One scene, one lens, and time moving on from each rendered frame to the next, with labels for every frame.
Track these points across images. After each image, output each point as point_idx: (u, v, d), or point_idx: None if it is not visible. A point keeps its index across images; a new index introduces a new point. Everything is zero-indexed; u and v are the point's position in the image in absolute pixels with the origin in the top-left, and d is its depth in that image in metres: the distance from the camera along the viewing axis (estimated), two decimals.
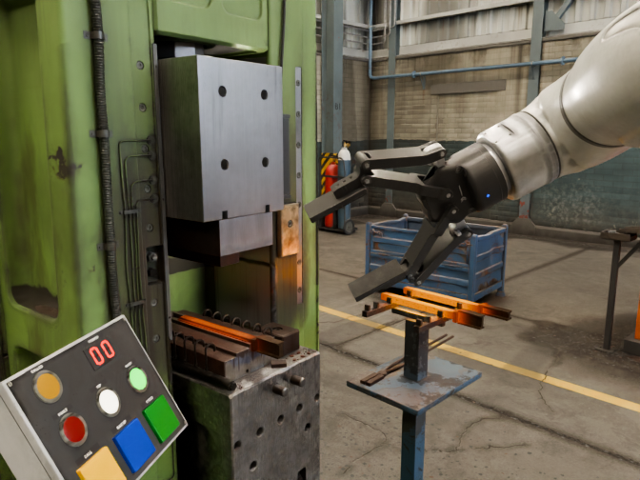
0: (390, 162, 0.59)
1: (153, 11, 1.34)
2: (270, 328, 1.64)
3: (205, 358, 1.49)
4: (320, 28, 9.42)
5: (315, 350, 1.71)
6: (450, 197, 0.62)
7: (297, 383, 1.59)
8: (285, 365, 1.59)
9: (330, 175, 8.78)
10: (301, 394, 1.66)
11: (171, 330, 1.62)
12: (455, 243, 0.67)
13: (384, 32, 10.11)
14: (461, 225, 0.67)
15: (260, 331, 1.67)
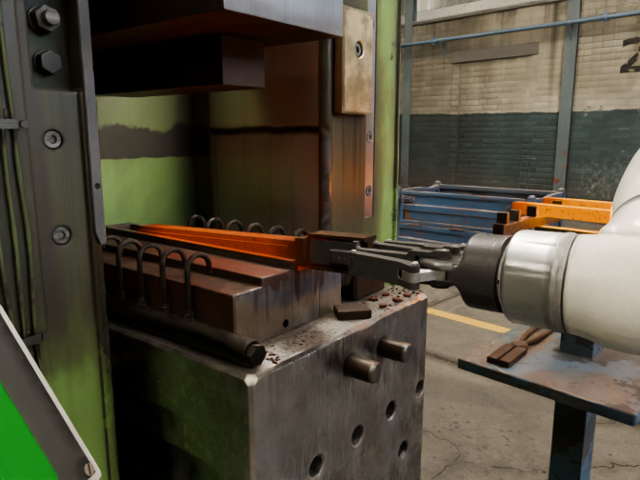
0: (410, 242, 0.64)
1: None
2: None
3: (186, 289, 0.61)
4: None
5: (419, 292, 0.82)
6: (457, 247, 0.57)
7: (395, 354, 0.71)
8: (369, 313, 0.71)
9: None
10: (394, 382, 0.78)
11: (115, 240, 0.74)
12: (402, 261, 0.54)
13: None
14: (423, 270, 0.53)
15: None
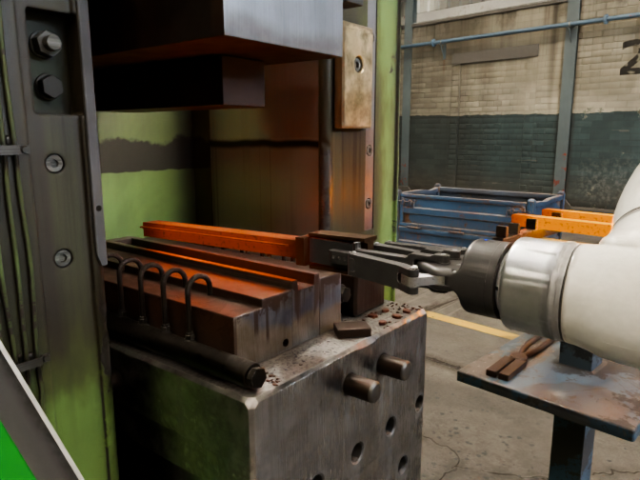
0: (410, 244, 0.64)
1: None
2: None
3: (187, 310, 0.62)
4: None
5: (419, 308, 0.83)
6: (457, 250, 0.57)
7: (395, 372, 0.71)
8: (369, 331, 0.71)
9: None
10: (394, 398, 0.78)
11: (116, 258, 0.74)
12: (402, 264, 0.54)
13: None
14: (422, 274, 0.53)
15: (308, 264, 0.79)
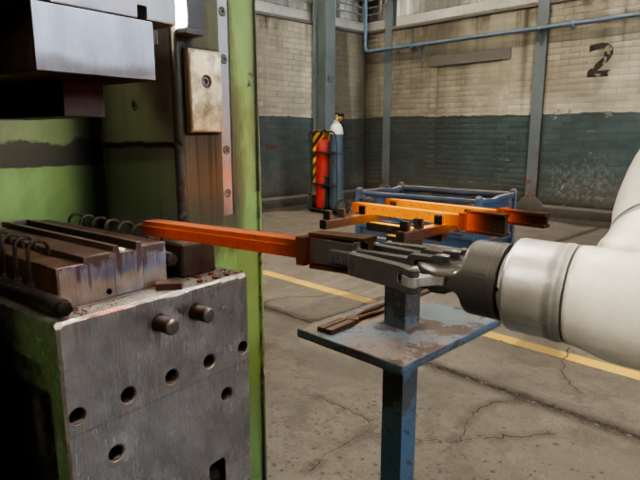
0: (410, 244, 0.64)
1: None
2: None
3: (27, 265, 0.85)
4: None
5: (239, 271, 1.07)
6: (457, 251, 0.57)
7: (199, 316, 0.95)
8: (179, 285, 0.95)
9: (322, 151, 8.14)
10: (211, 340, 1.02)
11: None
12: (402, 265, 0.54)
13: (380, 2, 9.47)
14: (423, 275, 0.53)
15: (148, 237, 1.03)
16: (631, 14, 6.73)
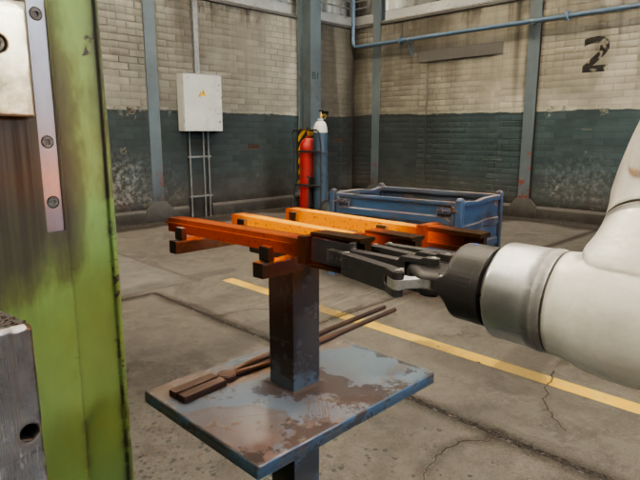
0: (410, 246, 0.63)
1: None
2: None
3: None
4: None
5: (17, 323, 0.71)
6: (450, 254, 0.55)
7: None
8: None
9: (305, 150, 7.79)
10: None
11: None
12: (389, 266, 0.53)
13: None
14: (409, 277, 0.52)
15: None
16: (629, 6, 6.37)
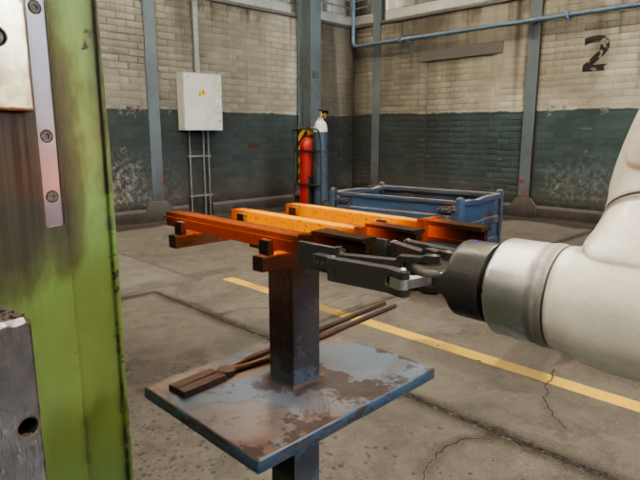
0: (426, 243, 0.64)
1: None
2: None
3: None
4: None
5: (16, 316, 0.71)
6: (449, 252, 0.55)
7: None
8: None
9: (306, 150, 7.79)
10: None
11: None
12: (390, 267, 0.52)
13: None
14: (411, 277, 0.52)
15: None
16: (629, 5, 6.37)
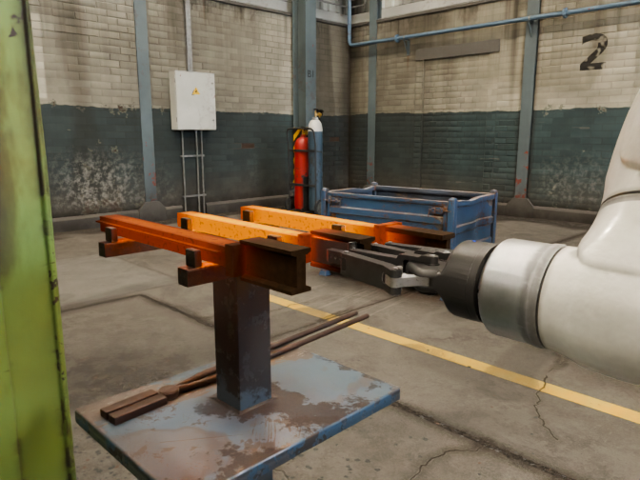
0: (410, 245, 0.62)
1: None
2: None
3: None
4: None
5: None
6: (449, 252, 0.55)
7: None
8: None
9: (300, 150, 7.70)
10: None
11: None
12: (387, 265, 0.53)
13: None
14: (407, 275, 0.52)
15: None
16: (627, 2, 6.28)
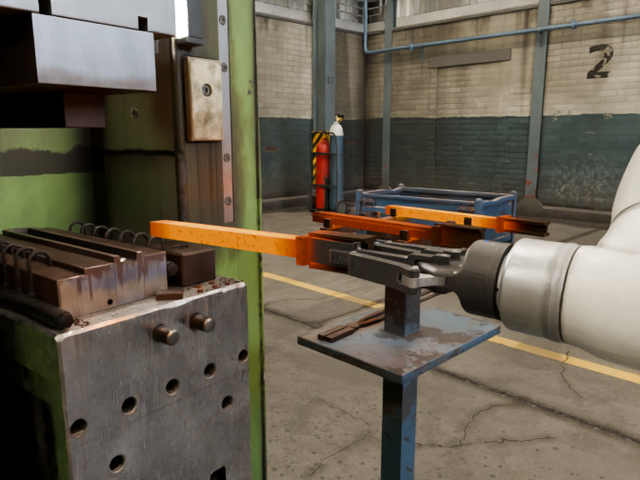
0: (410, 244, 0.64)
1: None
2: (159, 238, 1.00)
3: (28, 276, 0.86)
4: None
5: (239, 281, 1.07)
6: (457, 251, 0.57)
7: (200, 326, 0.95)
8: (180, 295, 0.95)
9: (322, 152, 8.15)
10: (212, 349, 1.02)
11: None
12: (402, 265, 0.54)
13: (380, 3, 9.47)
14: (423, 275, 0.53)
15: None
16: (631, 16, 6.73)
